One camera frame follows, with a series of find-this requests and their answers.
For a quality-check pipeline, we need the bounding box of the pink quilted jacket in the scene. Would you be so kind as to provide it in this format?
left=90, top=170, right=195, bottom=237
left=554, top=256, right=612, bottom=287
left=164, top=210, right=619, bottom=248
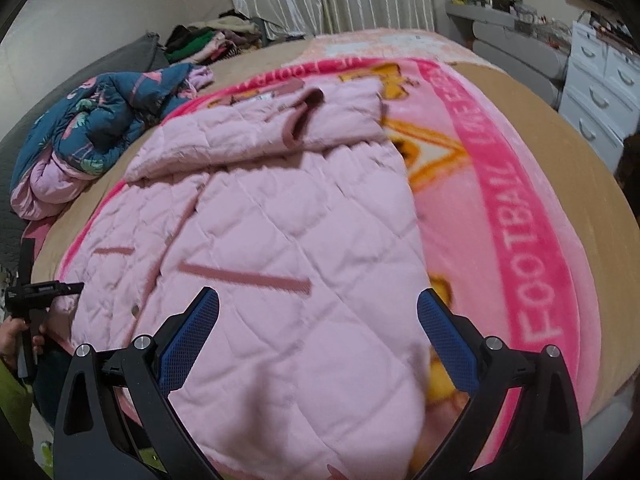
left=49, top=77, right=430, bottom=479

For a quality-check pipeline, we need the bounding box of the pile of folded clothes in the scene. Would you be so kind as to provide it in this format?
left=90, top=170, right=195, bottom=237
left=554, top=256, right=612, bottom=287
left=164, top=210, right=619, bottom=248
left=164, top=12, right=265, bottom=66

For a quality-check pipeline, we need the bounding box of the person left hand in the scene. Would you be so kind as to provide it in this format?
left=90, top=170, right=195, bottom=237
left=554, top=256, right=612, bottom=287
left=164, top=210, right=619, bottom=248
left=0, top=316, right=46, bottom=375

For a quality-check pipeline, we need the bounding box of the teal floral comforter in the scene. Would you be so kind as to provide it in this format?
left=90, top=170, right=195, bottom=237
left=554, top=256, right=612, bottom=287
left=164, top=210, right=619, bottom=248
left=10, top=63, right=215, bottom=221

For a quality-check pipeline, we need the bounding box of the pink football fleece blanket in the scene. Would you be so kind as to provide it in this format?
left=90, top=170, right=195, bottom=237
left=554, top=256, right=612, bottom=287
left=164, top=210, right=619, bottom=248
left=58, top=58, right=598, bottom=479

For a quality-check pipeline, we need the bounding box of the tan bed cover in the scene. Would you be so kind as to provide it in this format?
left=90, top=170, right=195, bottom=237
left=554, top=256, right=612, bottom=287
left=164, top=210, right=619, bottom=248
left=212, top=40, right=639, bottom=418

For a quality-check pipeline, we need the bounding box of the white drawer chest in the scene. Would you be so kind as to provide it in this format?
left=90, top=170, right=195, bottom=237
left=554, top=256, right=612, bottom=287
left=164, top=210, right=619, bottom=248
left=559, top=22, right=639, bottom=171

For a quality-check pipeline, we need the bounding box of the peach kitty blanket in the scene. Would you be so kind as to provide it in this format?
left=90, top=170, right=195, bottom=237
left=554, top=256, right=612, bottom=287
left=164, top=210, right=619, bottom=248
left=294, top=28, right=499, bottom=70

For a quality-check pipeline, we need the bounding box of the grey wall shelf unit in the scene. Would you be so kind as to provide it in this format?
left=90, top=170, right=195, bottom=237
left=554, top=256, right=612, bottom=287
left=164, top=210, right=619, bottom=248
left=445, top=0, right=568, bottom=110

